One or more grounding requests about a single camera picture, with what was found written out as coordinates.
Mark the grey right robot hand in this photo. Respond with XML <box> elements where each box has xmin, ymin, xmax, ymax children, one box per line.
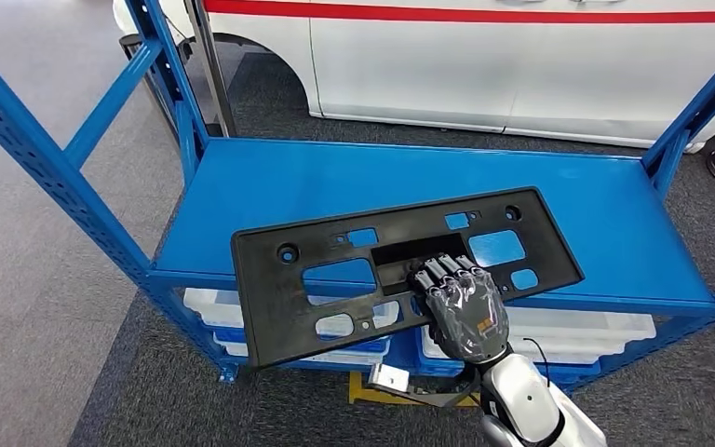
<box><xmin>408</xmin><ymin>253</ymin><xmax>512</xmax><ymax>365</ymax></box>

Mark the black plastic licence plate frame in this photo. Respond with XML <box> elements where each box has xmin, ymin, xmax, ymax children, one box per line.
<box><xmin>231</xmin><ymin>186</ymin><xmax>585</xmax><ymax>372</ymax></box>

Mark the blue metal shelf rack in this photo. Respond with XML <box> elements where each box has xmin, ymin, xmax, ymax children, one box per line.
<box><xmin>0</xmin><ymin>0</ymin><xmax>715</xmax><ymax>393</ymax></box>

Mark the white vehicle with red stripe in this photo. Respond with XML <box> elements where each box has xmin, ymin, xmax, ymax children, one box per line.
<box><xmin>112</xmin><ymin>0</ymin><xmax>715</xmax><ymax>153</ymax></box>

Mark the steel stanchion pole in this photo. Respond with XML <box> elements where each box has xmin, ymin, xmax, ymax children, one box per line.
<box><xmin>184</xmin><ymin>0</ymin><xmax>238</xmax><ymax>138</ymax></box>

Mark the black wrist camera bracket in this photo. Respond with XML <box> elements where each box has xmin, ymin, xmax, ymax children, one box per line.
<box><xmin>388</xmin><ymin>370</ymin><xmax>485</xmax><ymax>410</ymax></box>

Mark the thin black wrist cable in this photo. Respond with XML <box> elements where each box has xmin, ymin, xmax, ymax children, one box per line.
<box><xmin>521</xmin><ymin>336</ymin><xmax>552</xmax><ymax>390</ymax></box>

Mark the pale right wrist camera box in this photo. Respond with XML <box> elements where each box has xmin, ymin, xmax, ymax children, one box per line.
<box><xmin>368</xmin><ymin>362</ymin><xmax>411</xmax><ymax>395</ymax></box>

